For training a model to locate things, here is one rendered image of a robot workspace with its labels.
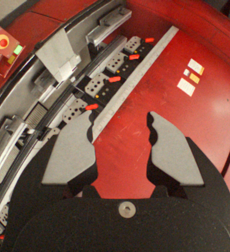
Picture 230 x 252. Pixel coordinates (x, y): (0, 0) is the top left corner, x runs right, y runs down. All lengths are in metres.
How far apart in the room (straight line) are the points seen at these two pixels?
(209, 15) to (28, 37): 1.26
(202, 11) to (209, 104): 0.68
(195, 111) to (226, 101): 0.31
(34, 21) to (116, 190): 1.26
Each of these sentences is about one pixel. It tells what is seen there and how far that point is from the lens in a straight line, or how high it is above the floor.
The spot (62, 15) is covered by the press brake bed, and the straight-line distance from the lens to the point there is 1.08.
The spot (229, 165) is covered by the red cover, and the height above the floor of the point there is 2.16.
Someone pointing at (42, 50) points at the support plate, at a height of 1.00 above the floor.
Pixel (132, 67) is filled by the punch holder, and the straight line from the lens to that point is 0.77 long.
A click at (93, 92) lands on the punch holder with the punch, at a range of 0.67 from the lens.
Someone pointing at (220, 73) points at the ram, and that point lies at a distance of 1.13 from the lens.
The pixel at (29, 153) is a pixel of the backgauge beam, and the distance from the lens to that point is 1.13.
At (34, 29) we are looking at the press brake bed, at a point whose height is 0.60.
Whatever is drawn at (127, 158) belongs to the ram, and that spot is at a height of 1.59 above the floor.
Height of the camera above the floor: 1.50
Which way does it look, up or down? 6 degrees down
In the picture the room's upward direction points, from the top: 125 degrees clockwise
